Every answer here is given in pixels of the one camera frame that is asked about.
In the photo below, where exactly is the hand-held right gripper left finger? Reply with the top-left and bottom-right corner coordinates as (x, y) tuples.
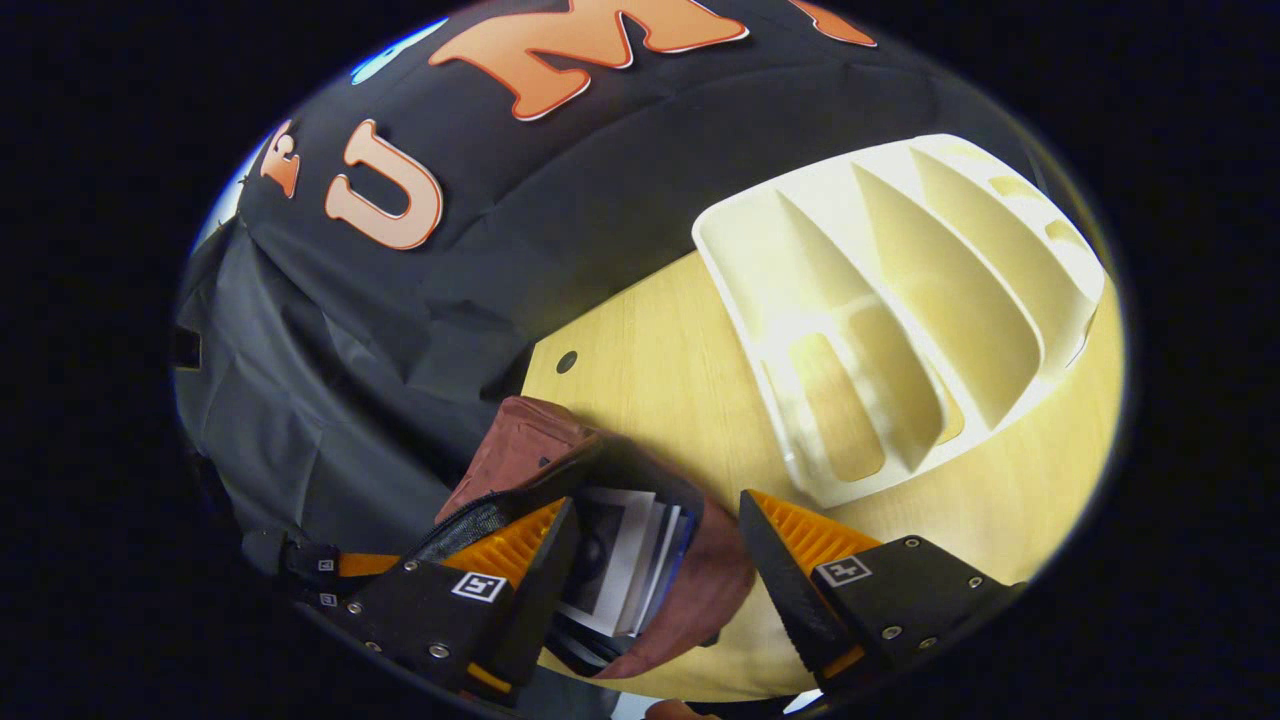
(346, 496), (584, 702)

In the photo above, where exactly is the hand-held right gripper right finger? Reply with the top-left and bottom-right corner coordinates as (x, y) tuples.
(737, 488), (1027, 697)

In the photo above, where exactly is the grey cover book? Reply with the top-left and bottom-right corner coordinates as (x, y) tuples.
(548, 486), (657, 666)

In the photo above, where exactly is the blue cover book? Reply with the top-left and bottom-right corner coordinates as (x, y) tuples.
(618, 503), (701, 641)

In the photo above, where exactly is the maroon schoolbag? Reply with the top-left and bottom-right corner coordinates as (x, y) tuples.
(405, 395), (758, 681)

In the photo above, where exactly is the white bookshelf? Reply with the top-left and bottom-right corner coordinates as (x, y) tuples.
(690, 133), (1109, 509)

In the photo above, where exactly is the black backdrop cloth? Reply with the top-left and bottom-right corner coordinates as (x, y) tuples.
(172, 0), (1061, 561)

